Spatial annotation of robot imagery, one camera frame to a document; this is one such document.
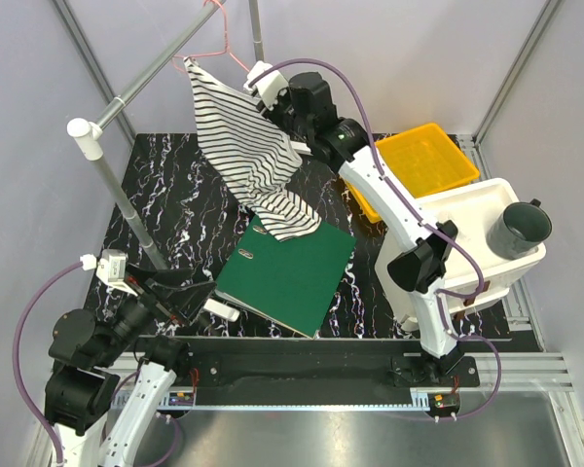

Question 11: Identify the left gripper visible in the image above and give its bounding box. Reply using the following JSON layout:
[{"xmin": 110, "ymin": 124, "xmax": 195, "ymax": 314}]
[{"xmin": 95, "ymin": 260, "xmax": 218, "ymax": 365}]

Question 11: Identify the striped black white tank top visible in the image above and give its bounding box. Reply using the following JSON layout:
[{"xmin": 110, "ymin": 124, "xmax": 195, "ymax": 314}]
[{"xmin": 185, "ymin": 58, "xmax": 322, "ymax": 241}]

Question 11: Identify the pink wire hanger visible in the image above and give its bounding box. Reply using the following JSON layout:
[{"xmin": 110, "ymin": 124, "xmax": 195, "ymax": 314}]
[{"xmin": 170, "ymin": 0, "xmax": 250, "ymax": 74}]

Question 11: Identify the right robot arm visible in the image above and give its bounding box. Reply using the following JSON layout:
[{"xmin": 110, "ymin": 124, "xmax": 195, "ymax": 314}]
[{"xmin": 255, "ymin": 71, "xmax": 463, "ymax": 386}]

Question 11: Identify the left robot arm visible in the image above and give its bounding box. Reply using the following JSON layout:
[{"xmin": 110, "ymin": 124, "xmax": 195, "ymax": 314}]
[{"xmin": 44, "ymin": 260, "xmax": 215, "ymax": 466}]

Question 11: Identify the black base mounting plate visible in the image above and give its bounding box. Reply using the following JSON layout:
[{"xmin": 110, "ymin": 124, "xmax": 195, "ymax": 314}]
[{"xmin": 184, "ymin": 337, "xmax": 480, "ymax": 411}]

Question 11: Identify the yellow plastic tray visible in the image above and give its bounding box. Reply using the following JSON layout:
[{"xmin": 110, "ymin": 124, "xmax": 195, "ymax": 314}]
[{"xmin": 340, "ymin": 122, "xmax": 481, "ymax": 224}]

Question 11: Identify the grey metal clothes rack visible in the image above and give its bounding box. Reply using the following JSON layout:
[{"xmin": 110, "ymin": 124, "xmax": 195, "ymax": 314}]
[{"xmin": 66, "ymin": 0, "xmax": 312, "ymax": 323}]

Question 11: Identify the white foam box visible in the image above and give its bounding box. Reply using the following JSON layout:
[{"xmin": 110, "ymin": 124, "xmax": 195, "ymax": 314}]
[{"xmin": 375, "ymin": 178, "xmax": 546, "ymax": 332}]

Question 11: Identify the dark green mug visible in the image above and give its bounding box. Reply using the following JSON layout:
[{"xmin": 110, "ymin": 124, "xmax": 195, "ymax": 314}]
[{"xmin": 486, "ymin": 198, "xmax": 553, "ymax": 260}]

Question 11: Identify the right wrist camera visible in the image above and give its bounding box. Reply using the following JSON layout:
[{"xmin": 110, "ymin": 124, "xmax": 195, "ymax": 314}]
[{"xmin": 243, "ymin": 60, "xmax": 288, "ymax": 110}]

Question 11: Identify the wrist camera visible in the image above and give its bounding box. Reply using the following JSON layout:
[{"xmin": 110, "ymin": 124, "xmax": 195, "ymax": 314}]
[
  {"xmin": 243, "ymin": 60, "xmax": 288, "ymax": 110},
  {"xmin": 80, "ymin": 249, "xmax": 132, "ymax": 294}
]

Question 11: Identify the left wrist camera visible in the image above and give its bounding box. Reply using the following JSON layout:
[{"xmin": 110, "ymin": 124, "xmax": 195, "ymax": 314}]
[{"xmin": 80, "ymin": 249, "xmax": 132, "ymax": 294}]

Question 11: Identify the green ring binder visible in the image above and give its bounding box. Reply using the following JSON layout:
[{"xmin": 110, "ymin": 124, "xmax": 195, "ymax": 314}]
[{"xmin": 215, "ymin": 217, "xmax": 355, "ymax": 339}]

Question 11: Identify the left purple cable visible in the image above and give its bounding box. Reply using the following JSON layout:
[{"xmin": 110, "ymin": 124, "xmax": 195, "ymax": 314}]
[{"xmin": 13, "ymin": 260, "xmax": 87, "ymax": 467}]

